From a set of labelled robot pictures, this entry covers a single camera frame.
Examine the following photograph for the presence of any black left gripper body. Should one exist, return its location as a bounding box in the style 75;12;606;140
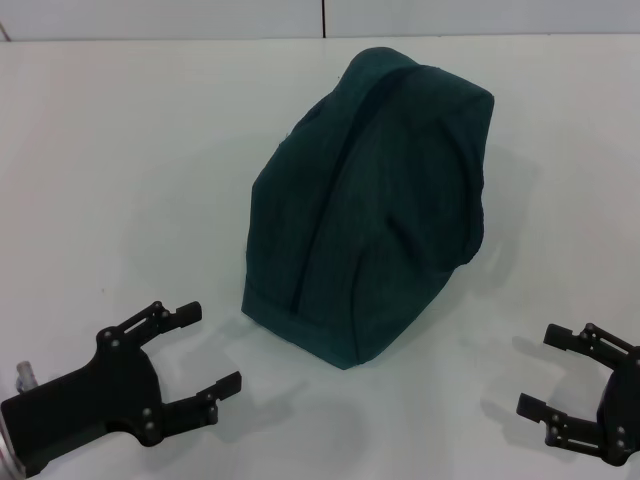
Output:
0;335;164;479

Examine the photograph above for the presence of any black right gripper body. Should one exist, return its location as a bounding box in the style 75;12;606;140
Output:
593;347;640;467

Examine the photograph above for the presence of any dark teal insulated lunch bag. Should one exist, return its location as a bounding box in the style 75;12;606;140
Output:
239;47;496;371

